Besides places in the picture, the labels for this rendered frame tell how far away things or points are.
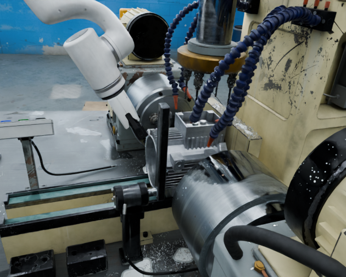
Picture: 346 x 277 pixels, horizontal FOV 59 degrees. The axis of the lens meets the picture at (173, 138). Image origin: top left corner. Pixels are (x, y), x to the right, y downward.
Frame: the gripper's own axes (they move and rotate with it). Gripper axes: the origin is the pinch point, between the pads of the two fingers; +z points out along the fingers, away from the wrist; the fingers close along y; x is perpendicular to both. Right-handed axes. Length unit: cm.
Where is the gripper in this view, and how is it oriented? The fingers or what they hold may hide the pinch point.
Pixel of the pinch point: (140, 132)
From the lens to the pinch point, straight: 91.5
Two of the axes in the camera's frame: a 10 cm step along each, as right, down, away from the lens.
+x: 8.5, -5.2, 0.3
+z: 4.2, 7.1, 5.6
